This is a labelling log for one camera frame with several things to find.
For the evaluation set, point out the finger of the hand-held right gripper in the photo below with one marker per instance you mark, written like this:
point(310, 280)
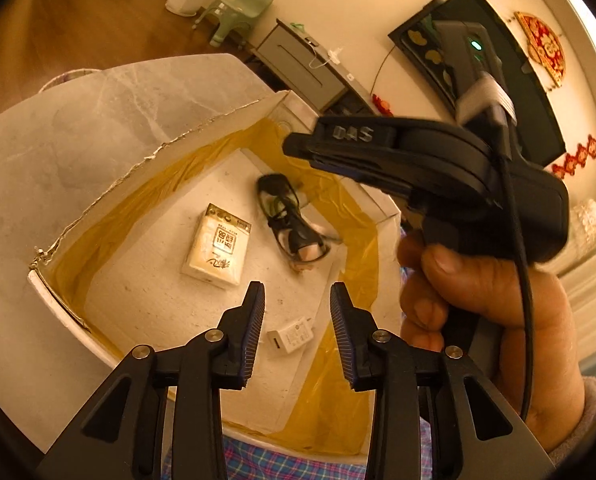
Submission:
point(338, 140)
point(373, 172)

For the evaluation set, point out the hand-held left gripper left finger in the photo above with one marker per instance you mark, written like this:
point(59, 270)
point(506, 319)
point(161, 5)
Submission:
point(252, 330)

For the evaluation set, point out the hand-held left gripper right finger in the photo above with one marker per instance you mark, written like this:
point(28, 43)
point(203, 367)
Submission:
point(340, 340)

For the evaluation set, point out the white charger plug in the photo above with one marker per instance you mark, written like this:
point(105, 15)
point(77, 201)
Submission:
point(290, 337)

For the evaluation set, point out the white gold paper pack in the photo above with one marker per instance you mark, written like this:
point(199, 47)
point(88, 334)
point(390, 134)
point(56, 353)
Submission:
point(218, 250)

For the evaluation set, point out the safety glasses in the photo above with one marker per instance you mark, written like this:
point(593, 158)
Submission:
point(290, 240)

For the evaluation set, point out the white foam box container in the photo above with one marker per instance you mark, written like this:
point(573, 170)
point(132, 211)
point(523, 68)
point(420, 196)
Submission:
point(128, 280)

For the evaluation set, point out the person's right forearm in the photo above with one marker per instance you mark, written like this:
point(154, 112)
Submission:
point(583, 425)

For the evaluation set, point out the person's right hand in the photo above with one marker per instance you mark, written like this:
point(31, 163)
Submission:
point(478, 285)

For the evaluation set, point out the red fruit bowl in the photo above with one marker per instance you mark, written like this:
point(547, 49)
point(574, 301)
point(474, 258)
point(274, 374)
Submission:
point(382, 105)

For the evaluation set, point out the long grey sideboard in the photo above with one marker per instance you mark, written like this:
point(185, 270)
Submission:
point(303, 65)

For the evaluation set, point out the television with patterned cover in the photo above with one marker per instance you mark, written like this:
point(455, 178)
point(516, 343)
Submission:
point(533, 110)

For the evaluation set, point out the small green toy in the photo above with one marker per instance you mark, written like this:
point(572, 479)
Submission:
point(298, 25)

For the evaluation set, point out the blue pink plaid cloth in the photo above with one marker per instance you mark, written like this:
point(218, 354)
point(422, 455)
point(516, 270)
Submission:
point(278, 465)

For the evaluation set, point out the green plastic chair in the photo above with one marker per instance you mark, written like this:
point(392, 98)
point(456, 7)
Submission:
point(238, 10)

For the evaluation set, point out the white curtain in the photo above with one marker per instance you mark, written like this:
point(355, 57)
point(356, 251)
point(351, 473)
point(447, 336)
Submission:
point(593, 285)

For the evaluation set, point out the red knot wall ornament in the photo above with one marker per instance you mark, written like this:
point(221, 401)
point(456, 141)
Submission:
point(578, 157)

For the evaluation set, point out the round red gold wall decoration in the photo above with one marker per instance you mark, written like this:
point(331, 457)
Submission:
point(545, 47)

